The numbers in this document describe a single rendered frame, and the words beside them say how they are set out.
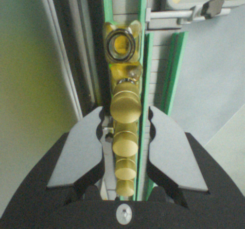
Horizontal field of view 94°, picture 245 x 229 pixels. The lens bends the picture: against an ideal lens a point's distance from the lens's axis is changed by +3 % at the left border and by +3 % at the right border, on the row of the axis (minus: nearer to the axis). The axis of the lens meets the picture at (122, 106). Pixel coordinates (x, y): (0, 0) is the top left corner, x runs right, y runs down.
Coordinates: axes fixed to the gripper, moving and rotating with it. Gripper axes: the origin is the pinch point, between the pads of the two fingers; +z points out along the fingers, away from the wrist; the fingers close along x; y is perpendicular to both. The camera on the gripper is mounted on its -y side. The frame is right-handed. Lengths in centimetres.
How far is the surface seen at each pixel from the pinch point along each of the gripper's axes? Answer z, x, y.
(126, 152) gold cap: -0.8, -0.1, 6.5
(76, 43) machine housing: 31.4, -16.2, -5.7
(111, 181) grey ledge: 27, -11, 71
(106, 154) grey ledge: 27, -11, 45
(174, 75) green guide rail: 19.7, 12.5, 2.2
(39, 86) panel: 5.2, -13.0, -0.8
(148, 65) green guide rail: 18.9, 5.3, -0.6
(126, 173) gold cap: -0.8, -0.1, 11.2
